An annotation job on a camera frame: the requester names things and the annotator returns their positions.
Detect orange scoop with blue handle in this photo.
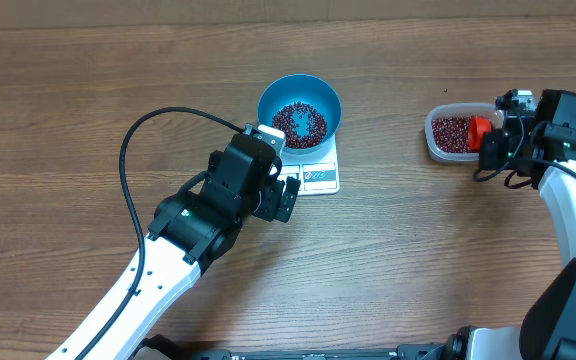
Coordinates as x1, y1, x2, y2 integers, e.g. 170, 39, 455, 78
467, 115, 493, 152

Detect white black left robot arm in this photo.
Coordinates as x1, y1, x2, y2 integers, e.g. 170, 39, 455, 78
51, 125, 299, 359

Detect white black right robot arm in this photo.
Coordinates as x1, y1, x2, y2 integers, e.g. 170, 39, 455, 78
413, 89, 576, 360

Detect white digital kitchen scale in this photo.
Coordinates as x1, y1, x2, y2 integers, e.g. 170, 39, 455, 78
278, 135, 340, 196

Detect red beans in bowl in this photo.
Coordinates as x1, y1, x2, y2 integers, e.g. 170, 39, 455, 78
272, 102, 328, 149

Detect teal blue plastic bowl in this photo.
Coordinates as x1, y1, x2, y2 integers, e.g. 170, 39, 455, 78
257, 74, 342, 149

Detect clear plastic food container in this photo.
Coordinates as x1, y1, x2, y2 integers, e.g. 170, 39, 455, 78
425, 103, 503, 164

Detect red adzuki beans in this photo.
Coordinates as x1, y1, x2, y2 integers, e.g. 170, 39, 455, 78
431, 117, 471, 153

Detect cardboard back panel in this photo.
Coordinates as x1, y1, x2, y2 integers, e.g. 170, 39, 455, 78
0, 0, 576, 30

